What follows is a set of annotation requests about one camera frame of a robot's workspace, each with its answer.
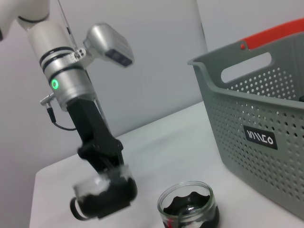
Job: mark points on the glass teacup black sleeve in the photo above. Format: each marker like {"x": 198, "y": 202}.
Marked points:
{"x": 114, "y": 194}
{"x": 190, "y": 206}

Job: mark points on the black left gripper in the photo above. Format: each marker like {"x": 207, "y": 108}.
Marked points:
{"x": 95, "y": 130}

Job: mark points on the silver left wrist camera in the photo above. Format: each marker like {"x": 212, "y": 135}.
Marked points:
{"x": 107, "y": 40}

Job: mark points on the grey-green perforated storage bin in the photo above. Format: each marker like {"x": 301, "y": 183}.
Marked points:
{"x": 249, "y": 114}

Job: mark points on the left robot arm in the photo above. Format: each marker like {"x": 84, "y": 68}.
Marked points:
{"x": 59, "y": 71}

